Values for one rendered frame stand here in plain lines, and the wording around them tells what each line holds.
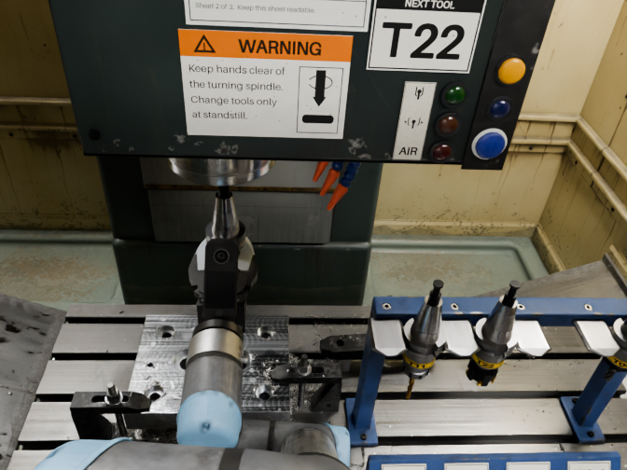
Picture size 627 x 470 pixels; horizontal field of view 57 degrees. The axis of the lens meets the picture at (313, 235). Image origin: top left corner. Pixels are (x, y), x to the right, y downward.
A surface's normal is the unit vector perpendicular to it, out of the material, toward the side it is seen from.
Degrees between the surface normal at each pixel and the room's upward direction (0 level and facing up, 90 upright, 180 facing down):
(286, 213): 90
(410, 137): 90
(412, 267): 0
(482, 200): 90
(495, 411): 0
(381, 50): 90
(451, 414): 0
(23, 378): 24
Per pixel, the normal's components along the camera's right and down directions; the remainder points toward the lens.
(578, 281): -0.36, -0.71
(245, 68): 0.05, 0.63
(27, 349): 0.46, -0.70
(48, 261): 0.06, -0.77
